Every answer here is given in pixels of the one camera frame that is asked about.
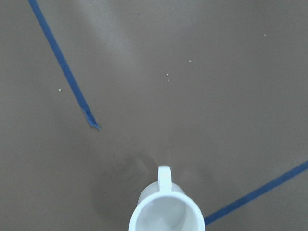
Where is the white ceramic cup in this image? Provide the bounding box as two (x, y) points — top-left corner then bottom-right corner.
(128, 166), (205, 231)

